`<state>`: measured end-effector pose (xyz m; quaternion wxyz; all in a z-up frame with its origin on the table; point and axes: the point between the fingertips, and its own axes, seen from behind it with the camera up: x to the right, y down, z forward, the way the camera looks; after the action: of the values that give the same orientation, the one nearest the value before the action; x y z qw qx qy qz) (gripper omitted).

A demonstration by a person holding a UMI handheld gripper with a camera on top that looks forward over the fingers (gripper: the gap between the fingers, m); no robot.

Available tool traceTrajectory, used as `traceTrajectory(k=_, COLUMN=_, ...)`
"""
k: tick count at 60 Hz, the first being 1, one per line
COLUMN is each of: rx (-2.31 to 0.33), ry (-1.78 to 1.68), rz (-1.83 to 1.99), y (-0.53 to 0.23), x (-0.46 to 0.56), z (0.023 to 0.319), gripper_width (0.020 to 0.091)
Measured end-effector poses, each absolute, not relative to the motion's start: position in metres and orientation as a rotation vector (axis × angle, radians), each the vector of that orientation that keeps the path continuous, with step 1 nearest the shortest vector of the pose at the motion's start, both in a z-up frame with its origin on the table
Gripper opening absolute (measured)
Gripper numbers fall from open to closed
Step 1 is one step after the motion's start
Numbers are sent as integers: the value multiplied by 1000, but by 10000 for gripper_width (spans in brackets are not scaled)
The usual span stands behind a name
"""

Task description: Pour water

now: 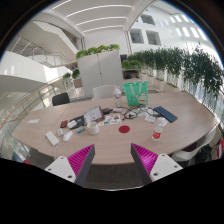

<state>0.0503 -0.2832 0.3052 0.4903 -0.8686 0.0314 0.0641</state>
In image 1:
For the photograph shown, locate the white curved chair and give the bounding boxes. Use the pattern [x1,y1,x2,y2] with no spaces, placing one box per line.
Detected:
[171,124,219,164]

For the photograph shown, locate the white computer mouse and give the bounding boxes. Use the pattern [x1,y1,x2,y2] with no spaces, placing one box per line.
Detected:
[62,130,74,143]

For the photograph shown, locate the clear bottle with red label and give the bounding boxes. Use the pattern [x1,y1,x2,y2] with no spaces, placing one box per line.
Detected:
[151,116,167,142]

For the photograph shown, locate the white paper sheet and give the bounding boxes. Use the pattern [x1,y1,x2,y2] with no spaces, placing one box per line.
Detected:
[26,118,41,125]

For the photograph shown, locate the white mug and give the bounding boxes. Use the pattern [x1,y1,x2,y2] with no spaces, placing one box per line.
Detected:
[86,121,100,136]

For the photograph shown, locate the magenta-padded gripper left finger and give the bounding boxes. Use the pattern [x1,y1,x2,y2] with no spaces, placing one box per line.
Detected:
[44,143,96,188]

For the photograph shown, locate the flat round red coaster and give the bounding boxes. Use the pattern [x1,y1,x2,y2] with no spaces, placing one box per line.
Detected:
[118,124,131,134]

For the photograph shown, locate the colourful sticker sheet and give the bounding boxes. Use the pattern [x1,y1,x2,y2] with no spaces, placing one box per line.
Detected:
[97,113,123,127]

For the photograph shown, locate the dark blue laptop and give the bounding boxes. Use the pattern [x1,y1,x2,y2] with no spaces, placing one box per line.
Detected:
[152,105,179,123]

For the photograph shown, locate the green tote bag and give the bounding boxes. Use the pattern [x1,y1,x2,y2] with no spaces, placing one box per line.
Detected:
[123,81,150,107]

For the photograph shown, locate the row of hanging green plants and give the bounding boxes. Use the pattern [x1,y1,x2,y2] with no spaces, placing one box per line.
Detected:
[121,45,224,101]

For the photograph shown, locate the group of ceiling light strips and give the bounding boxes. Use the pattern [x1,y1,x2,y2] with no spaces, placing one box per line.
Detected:
[51,0,133,34]

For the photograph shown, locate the clear shaker bottle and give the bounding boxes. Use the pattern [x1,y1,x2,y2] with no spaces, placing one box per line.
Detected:
[112,86,123,108]

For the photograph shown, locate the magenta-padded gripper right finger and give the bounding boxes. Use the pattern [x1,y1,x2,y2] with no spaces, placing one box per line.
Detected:
[130,143,184,186]

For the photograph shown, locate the white cabinet with plants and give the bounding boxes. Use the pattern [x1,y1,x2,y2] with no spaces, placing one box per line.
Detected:
[75,43,125,98]

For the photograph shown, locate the black cable bundle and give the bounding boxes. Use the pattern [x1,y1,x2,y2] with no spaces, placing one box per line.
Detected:
[121,104,161,121]

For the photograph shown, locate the white power adapter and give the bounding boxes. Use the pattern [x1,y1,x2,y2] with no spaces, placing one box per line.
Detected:
[45,130,60,147]

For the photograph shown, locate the black chair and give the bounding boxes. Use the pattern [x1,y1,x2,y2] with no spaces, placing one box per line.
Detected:
[51,92,71,107]

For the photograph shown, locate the black notebook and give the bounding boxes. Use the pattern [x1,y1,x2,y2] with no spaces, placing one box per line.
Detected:
[68,114,86,131]

